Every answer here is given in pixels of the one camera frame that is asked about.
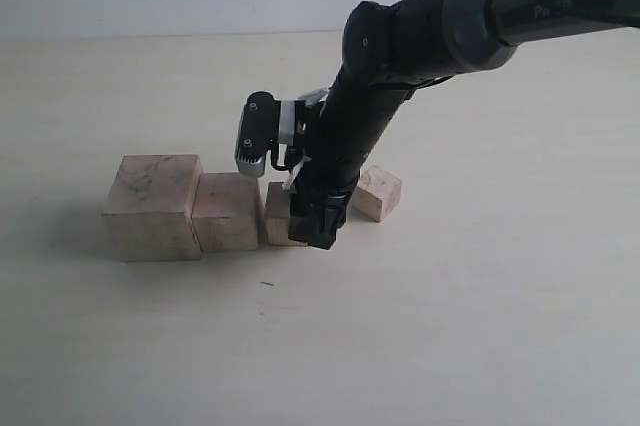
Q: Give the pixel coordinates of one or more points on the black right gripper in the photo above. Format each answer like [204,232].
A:
[338,135]

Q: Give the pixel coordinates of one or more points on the smallest wooden cube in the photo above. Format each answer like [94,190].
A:
[377,193]

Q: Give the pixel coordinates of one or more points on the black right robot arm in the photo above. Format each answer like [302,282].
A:
[389,53]

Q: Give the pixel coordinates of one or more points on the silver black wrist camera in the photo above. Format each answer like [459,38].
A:
[270,131]

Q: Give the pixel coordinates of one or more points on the third largest wooden cube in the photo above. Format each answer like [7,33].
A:
[276,216]

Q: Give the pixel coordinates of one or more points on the second largest wooden cube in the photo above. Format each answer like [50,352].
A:
[226,212]

